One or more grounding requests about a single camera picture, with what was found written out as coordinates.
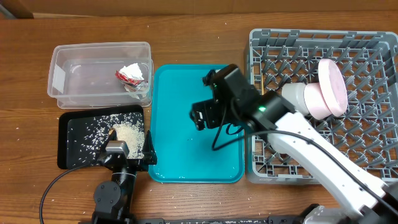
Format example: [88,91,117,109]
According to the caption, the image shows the pink plate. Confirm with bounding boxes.
[318,58,348,116]

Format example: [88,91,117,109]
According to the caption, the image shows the rice food scraps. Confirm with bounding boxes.
[66,112,145,167]

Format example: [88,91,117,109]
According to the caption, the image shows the wooden chopstick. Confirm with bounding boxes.
[261,75,265,95]

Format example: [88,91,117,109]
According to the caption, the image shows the white napkin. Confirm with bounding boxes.
[119,63,144,80]

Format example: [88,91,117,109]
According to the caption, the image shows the black food waste tray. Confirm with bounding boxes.
[57,105,145,169]

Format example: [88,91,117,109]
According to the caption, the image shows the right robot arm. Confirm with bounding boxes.
[190,64,397,223]

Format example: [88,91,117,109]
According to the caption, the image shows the pink bowl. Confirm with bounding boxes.
[304,83,331,119]

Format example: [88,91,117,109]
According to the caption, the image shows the grey dishwasher rack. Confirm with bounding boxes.
[244,29,397,184]

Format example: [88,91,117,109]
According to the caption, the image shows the black bar at table edge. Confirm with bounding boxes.
[135,215,304,224]

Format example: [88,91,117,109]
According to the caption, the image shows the red snack wrapper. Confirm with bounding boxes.
[115,71,149,99]

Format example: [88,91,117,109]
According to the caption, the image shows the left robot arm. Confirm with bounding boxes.
[91,129,157,224]

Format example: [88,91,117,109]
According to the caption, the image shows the grey bowl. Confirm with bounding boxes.
[282,83,309,115]

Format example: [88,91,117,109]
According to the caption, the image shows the clear plastic bin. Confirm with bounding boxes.
[47,42,154,109]

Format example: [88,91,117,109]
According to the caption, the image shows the teal plastic tray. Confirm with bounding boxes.
[149,64,244,184]

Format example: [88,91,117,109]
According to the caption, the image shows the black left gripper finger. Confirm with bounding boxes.
[99,129,117,154]
[142,131,157,165]

